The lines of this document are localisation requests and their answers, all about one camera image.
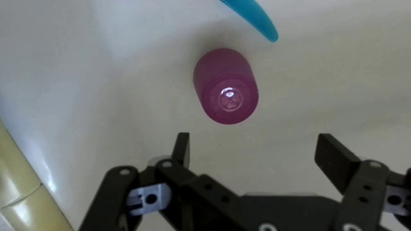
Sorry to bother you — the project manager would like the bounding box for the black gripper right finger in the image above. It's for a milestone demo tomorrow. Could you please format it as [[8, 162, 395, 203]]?
[[315, 132, 411, 231]]

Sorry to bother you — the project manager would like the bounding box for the blue plastic knife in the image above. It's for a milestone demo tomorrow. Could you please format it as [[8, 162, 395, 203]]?
[[220, 0, 280, 44]]

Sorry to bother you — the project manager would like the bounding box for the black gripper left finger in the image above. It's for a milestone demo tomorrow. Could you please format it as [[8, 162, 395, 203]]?
[[79, 132, 246, 231]]

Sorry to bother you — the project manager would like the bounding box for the white sink basin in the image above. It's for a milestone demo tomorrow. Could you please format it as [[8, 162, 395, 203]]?
[[0, 0, 411, 231]]

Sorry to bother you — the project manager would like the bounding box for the purple plastic cup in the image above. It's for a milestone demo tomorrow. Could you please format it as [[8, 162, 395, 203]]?
[[192, 47, 261, 126]]

